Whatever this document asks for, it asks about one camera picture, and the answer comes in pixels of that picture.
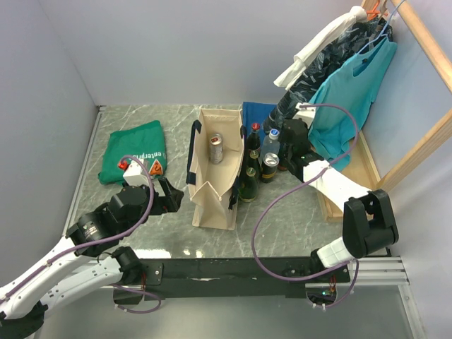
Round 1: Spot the silver top can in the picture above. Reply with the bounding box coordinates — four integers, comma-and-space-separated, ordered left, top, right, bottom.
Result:
260, 153, 279, 183

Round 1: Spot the red cap cola bottle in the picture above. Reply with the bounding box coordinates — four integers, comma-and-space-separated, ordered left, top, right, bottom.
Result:
246, 122, 261, 155

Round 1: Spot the green glass bottle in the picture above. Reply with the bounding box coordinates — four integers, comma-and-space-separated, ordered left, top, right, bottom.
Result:
239, 167, 258, 203
278, 156, 287, 172
246, 150, 261, 179

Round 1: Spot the red top drink can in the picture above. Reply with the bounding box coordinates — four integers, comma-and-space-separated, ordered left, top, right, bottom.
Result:
209, 133, 223, 164

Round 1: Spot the beige canvas tote bag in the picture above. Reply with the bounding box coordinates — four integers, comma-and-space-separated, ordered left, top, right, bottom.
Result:
186, 109, 246, 230

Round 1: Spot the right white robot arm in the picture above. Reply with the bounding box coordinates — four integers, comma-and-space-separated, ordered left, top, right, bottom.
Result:
280, 119, 399, 281

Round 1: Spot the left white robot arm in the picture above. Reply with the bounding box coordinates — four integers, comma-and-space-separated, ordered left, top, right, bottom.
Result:
1, 177, 184, 338

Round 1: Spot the blue folded cloth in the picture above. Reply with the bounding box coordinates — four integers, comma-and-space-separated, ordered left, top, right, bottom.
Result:
242, 102, 276, 141

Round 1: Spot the turquoise hanging t-shirt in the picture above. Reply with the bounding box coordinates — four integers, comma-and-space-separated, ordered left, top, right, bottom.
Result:
309, 38, 397, 161

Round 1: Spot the white hanging garment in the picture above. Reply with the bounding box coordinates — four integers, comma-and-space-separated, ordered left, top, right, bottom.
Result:
273, 6, 367, 90

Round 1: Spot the green folded t-shirt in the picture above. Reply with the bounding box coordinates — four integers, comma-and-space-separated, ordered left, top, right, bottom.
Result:
97, 120, 167, 185

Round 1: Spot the wooden clothes rack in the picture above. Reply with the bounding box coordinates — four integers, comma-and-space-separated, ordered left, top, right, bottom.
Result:
312, 0, 452, 222

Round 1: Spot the dark patterned hanging garment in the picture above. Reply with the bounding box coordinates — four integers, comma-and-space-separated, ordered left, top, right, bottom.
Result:
263, 18, 393, 133

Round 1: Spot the orange clothes hanger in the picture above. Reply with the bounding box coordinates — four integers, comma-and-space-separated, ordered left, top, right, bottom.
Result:
361, 0, 387, 20

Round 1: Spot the blue clothes hanger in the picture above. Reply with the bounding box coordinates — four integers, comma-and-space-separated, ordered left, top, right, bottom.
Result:
355, 0, 407, 56

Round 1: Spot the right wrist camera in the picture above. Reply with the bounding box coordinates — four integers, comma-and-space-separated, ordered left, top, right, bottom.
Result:
293, 103, 316, 129

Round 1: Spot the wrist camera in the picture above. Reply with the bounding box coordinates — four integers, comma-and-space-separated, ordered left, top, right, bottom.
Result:
293, 103, 316, 129
118, 158, 150, 186

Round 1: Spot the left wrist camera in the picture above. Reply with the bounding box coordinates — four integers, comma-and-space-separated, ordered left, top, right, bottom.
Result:
118, 158, 150, 186

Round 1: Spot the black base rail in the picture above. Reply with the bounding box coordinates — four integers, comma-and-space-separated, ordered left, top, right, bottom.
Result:
112, 256, 349, 304

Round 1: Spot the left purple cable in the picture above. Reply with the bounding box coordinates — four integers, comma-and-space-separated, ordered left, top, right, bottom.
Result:
0, 155, 165, 315

